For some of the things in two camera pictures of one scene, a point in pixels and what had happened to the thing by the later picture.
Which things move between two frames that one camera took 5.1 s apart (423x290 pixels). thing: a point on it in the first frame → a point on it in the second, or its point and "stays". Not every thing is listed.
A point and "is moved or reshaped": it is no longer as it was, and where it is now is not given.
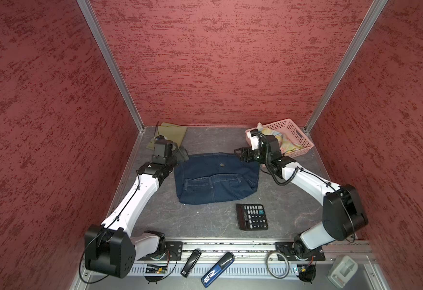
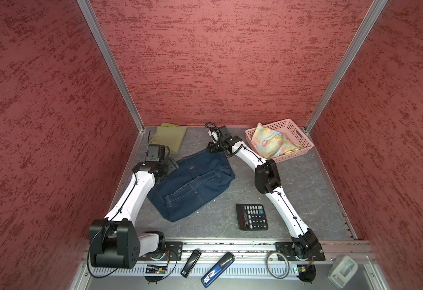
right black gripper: x=248 y=150 → x=213 y=147
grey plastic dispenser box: x=342 y=270 stays
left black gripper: x=179 y=159 → x=172 y=166
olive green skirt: x=173 y=132 stays
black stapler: x=190 y=263 stays
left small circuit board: x=156 y=269 stays
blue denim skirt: x=206 y=177 is moved or reshaped
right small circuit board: x=306 y=273 stays
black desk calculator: x=252 y=217 stays
